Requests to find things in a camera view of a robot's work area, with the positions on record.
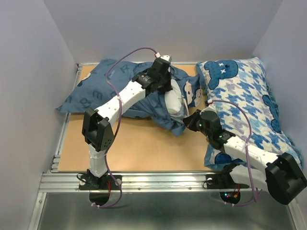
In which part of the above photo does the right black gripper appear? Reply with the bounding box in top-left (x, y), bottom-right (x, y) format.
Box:
top-left (181, 110), bottom-right (212, 138)

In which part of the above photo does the white pillow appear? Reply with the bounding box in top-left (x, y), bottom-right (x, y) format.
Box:
top-left (165, 79), bottom-right (189, 120)

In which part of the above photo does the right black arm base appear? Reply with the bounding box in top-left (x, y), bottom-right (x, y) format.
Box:
top-left (202, 173), bottom-right (249, 207)

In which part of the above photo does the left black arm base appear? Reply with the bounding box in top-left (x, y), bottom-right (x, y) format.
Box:
top-left (76, 173), bottom-right (120, 208)

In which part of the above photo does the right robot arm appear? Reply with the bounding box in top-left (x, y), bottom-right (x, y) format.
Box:
top-left (183, 109), bottom-right (307, 205)

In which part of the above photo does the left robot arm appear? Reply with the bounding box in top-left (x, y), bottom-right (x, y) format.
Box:
top-left (82, 55), bottom-right (172, 189)

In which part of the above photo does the blue houndstooth bear pillow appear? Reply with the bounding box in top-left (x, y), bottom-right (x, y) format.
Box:
top-left (196, 57), bottom-right (303, 167)

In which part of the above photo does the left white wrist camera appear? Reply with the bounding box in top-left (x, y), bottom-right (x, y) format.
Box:
top-left (160, 55), bottom-right (172, 63)

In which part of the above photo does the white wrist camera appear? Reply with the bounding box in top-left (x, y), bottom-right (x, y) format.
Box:
top-left (206, 99), bottom-right (216, 111)
top-left (160, 55), bottom-right (172, 63)

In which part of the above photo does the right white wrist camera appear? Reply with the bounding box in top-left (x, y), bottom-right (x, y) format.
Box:
top-left (206, 99), bottom-right (216, 111)

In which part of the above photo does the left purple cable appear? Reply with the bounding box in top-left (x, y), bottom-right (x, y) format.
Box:
top-left (90, 47), bottom-right (164, 209)

